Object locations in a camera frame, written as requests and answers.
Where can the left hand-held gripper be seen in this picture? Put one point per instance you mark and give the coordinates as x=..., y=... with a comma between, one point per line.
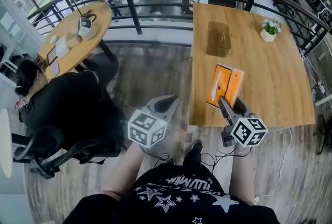
x=146, y=129

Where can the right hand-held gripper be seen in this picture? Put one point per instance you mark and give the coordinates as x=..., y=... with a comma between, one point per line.
x=249, y=132

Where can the orange and white box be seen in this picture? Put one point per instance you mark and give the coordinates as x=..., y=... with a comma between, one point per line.
x=223, y=80

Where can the brown transparent container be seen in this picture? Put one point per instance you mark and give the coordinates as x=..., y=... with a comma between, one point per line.
x=219, y=41

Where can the person's right forearm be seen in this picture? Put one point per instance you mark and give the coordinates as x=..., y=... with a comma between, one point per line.
x=241, y=179

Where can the person's left forearm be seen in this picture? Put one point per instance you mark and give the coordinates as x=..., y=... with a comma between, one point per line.
x=124, y=173

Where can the beige square box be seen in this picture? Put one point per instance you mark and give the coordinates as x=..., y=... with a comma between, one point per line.
x=74, y=40

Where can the rectangular wooden table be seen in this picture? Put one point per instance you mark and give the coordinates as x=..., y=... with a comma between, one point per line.
x=193, y=129

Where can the person's black shoe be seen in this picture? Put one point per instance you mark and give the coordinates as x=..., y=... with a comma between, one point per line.
x=197, y=145

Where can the person's black trouser leg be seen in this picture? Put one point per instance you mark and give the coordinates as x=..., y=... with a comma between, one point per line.
x=192, y=159

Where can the potted plant in white pot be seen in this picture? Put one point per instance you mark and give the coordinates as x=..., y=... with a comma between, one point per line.
x=268, y=36

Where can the white power strip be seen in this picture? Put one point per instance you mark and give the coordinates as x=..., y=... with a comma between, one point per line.
x=321, y=87

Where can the wooden desk white legs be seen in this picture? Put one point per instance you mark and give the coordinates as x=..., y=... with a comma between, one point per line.
x=324, y=99

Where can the white power adapter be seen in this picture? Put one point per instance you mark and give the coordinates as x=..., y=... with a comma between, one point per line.
x=256, y=200

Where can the person's black star-print shirt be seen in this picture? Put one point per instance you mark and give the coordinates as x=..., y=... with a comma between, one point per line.
x=176, y=204

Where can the black metal railing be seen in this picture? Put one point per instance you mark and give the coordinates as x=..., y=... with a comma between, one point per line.
x=132, y=7

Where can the round wooden table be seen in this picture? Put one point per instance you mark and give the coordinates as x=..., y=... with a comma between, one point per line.
x=101, y=15

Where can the purple notebook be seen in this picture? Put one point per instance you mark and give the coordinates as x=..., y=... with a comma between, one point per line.
x=55, y=68

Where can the dark framed tablet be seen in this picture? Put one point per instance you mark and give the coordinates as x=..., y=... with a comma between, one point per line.
x=52, y=55

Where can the black office chair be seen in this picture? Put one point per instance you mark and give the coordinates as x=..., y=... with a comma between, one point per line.
x=44, y=145

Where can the white round table black base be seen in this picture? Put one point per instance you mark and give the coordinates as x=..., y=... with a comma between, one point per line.
x=5, y=140

